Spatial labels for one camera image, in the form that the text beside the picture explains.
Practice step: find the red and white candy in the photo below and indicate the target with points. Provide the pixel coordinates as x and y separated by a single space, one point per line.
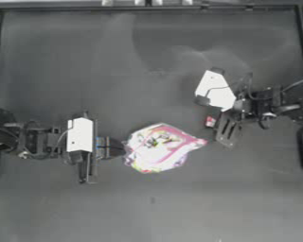
210 122

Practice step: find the clear bag with pink zip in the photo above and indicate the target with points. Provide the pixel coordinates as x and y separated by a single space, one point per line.
158 154

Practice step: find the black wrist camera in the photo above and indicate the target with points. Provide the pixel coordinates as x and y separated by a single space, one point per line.
78 157
202 100

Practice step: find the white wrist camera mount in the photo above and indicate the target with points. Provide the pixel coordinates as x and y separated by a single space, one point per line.
217 97
80 135

